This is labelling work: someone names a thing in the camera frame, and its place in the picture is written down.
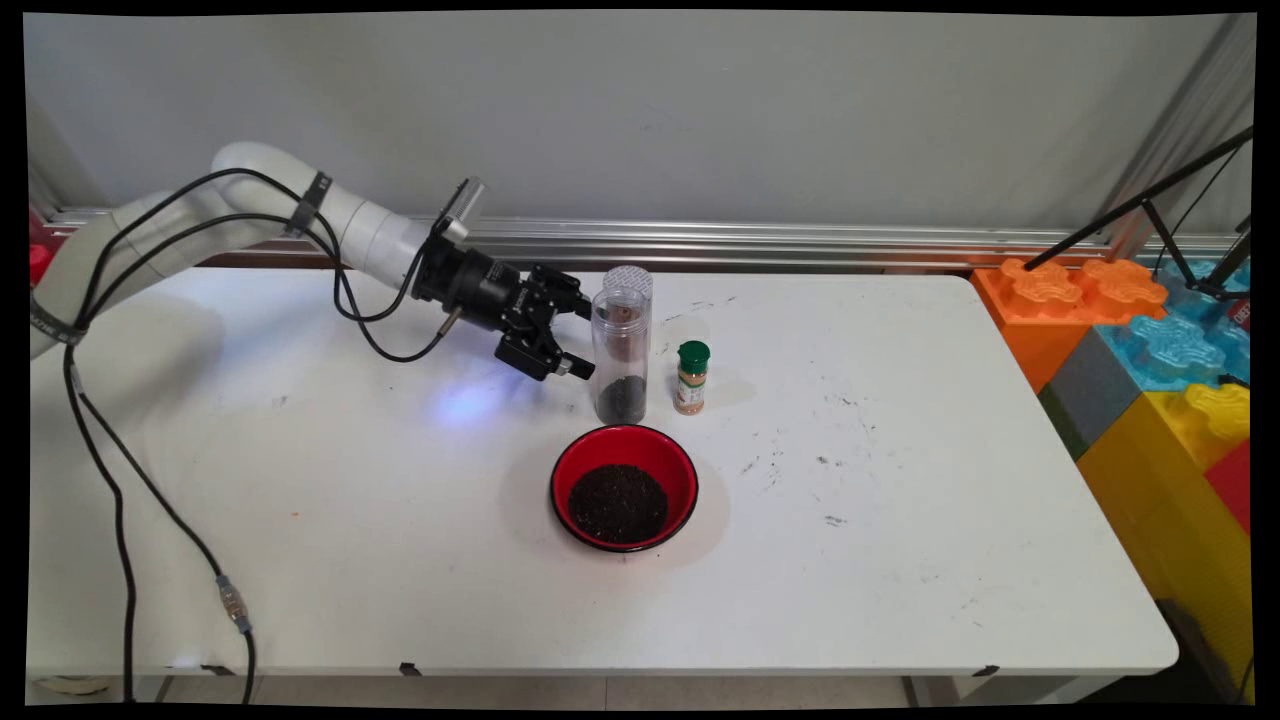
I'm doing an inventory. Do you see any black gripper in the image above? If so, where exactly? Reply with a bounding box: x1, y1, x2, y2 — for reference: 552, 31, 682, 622
412, 240, 598, 383

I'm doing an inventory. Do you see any tall clear plastic jar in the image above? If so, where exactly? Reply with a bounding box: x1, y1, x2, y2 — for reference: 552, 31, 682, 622
590, 286, 654, 427

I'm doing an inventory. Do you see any spice jar with printed lid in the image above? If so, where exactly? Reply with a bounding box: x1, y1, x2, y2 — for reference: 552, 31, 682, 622
603, 264, 656, 366

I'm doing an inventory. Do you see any red bowl with black rim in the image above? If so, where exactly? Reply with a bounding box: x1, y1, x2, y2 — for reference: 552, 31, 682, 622
549, 423, 701, 554

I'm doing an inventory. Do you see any green capped spice bottle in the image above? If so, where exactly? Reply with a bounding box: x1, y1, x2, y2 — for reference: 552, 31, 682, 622
673, 340, 713, 417

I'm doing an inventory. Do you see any orange building block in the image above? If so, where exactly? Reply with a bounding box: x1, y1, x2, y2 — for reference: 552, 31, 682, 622
970, 257, 1169, 394

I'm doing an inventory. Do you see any red plastic object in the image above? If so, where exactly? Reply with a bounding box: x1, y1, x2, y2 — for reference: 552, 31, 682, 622
28, 214, 57, 289

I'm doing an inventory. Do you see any grey building block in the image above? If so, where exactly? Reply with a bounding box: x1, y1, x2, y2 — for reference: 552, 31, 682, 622
1037, 328, 1142, 462

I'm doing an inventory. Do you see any black tripod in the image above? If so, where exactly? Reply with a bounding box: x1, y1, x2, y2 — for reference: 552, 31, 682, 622
1022, 127, 1256, 303

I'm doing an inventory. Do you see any light blue building block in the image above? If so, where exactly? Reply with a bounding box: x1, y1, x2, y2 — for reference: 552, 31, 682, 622
1093, 255, 1254, 394

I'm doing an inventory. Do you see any large red building block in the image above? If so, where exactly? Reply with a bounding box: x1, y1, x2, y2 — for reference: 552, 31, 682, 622
1203, 438, 1254, 539

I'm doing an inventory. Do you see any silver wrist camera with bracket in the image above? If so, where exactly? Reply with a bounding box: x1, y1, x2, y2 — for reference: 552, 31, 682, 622
430, 176, 489, 245

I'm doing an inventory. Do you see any aluminium rail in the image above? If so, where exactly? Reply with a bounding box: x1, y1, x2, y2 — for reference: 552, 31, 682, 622
45, 208, 1241, 274

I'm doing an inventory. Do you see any black velcro strap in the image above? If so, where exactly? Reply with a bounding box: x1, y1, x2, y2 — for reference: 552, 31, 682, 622
284, 170, 333, 238

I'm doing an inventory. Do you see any black cable with metal connector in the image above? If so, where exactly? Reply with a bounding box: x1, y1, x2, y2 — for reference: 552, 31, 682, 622
62, 168, 448, 706

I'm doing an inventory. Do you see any grey velcro strap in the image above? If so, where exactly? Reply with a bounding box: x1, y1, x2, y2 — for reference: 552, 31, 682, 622
29, 294, 90, 349

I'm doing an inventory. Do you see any plain black cable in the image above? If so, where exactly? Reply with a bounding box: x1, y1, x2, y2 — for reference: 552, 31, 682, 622
62, 185, 464, 706

